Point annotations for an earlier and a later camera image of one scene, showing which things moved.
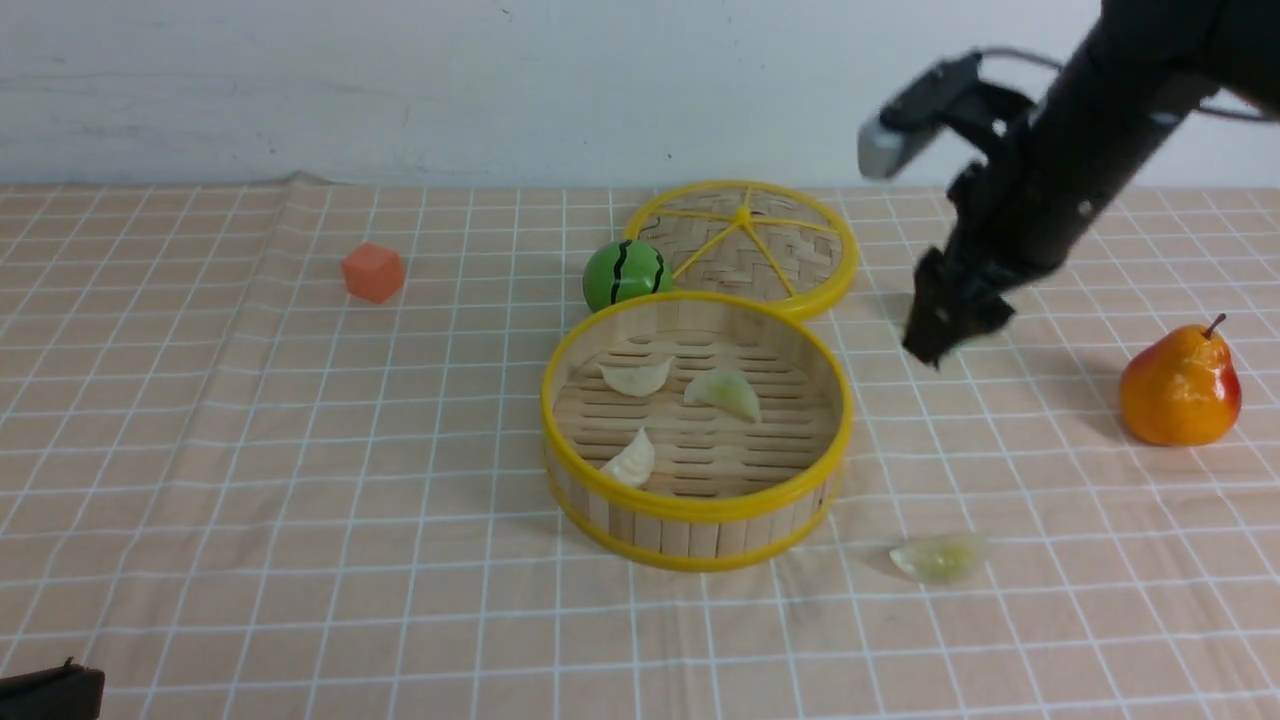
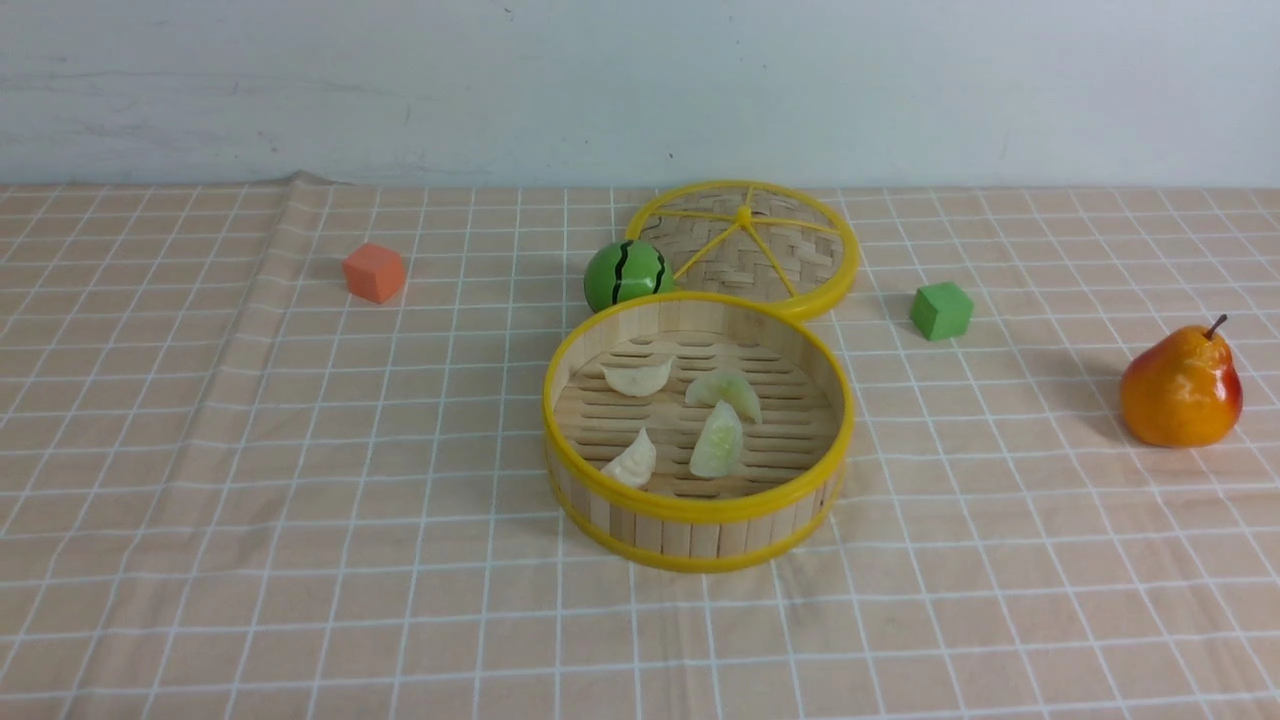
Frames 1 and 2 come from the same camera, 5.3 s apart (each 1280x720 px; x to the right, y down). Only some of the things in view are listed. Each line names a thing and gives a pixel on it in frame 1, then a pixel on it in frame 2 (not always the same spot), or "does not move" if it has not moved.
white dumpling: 634,463 does not move
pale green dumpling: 939,560 → 718,443
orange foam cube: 373,272 does not move
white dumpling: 640,380 does not move
